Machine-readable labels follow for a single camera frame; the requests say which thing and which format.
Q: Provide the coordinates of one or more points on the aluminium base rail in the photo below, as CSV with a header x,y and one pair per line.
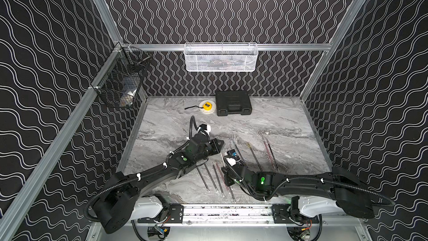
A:
x,y
149,212

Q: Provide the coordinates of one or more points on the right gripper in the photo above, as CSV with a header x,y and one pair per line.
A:
x,y
225,175

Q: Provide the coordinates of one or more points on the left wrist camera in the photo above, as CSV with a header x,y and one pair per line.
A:
x,y
204,128

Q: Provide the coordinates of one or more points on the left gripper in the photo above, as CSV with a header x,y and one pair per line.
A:
x,y
212,145

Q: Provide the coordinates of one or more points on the black wire basket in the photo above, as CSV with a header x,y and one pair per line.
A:
x,y
121,83

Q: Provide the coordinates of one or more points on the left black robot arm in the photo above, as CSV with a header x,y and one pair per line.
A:
x,y
114,204

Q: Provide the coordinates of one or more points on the white wire mesh basket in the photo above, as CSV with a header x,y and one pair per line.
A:
x,y
220,57

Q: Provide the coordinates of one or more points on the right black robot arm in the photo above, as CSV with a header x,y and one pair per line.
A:
x,y
312,195

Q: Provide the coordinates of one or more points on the yellow white tape measure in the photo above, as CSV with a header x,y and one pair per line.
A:
x,y
205,107

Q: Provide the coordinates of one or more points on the black plastic tool case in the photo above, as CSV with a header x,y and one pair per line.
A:
x,y
233,102

